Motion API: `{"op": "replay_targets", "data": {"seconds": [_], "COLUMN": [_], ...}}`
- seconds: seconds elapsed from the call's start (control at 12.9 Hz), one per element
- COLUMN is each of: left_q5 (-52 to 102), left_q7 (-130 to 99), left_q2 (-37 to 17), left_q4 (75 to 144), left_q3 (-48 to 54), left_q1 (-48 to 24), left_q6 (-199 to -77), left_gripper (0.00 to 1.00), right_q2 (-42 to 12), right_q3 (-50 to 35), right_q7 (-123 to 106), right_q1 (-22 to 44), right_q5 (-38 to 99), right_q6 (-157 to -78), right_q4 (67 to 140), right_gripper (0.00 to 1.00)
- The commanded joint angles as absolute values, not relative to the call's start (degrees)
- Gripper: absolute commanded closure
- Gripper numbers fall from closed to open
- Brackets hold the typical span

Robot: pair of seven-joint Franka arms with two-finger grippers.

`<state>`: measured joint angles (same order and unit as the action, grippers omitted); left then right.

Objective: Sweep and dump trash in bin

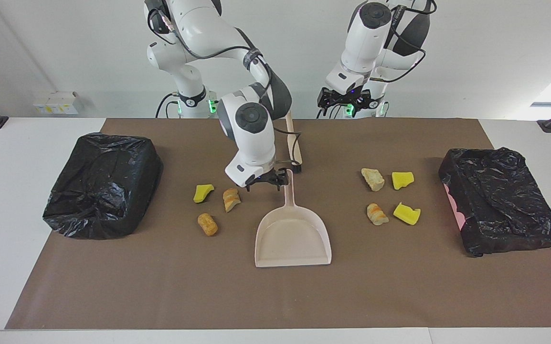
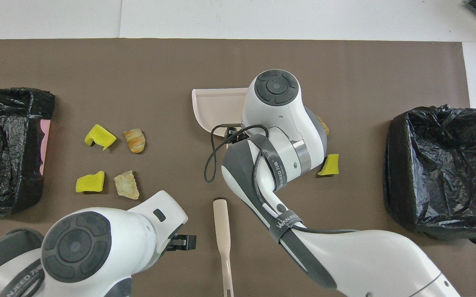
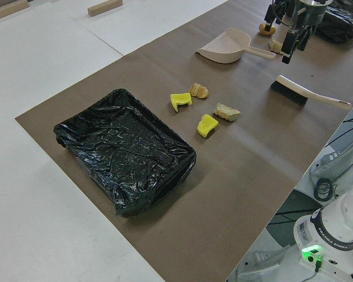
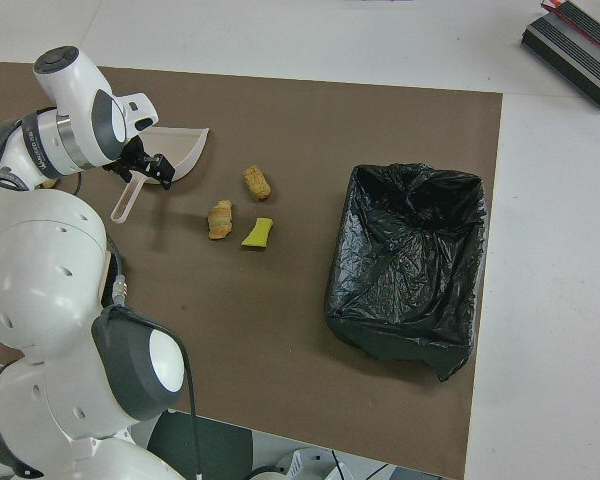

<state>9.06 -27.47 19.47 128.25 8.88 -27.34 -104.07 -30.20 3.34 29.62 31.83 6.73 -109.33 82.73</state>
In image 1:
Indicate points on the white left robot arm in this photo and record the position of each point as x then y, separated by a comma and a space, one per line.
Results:
366, 43

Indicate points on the beige plastic dustpan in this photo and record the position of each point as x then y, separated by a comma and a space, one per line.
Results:
292, 239

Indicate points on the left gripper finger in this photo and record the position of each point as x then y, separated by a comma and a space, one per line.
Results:
327, 105
369, 107

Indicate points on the beige hand brush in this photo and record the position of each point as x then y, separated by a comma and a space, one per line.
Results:
296, 153

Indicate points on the black bag lined bin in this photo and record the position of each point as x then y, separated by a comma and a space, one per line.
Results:
103, 191

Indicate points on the brown oval bread roll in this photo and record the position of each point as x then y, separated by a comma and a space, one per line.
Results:
207, 224

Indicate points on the notched yellow sponge piece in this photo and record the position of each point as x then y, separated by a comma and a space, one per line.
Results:
407, 214

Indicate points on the pale torn bread piece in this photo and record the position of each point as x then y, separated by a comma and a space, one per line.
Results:
372, 179

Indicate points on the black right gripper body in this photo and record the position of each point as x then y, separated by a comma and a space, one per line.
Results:
259, 183

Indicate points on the yellow sponge wedge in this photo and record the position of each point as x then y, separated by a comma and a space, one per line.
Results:
203, 193

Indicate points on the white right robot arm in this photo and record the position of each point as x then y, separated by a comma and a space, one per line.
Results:
251, 138

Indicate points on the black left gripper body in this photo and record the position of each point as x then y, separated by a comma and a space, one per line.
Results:
349, 97

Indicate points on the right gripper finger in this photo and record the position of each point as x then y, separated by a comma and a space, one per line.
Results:
279, 174
278, 183

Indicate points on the rounded striped croissant piece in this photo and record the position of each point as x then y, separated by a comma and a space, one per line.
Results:
377, 214

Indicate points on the white wall outlet box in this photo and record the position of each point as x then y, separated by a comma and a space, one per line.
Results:
56, 102

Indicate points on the brown table mat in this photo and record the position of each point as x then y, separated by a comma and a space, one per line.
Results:
275, 296

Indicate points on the pointed striped croissant piece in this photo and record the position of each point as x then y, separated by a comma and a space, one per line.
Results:
231, 199

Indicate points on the pink bin with black bag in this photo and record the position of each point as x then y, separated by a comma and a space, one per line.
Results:
500, 205

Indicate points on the blocky yellow sponge piece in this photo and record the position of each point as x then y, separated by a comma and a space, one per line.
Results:
402, 180

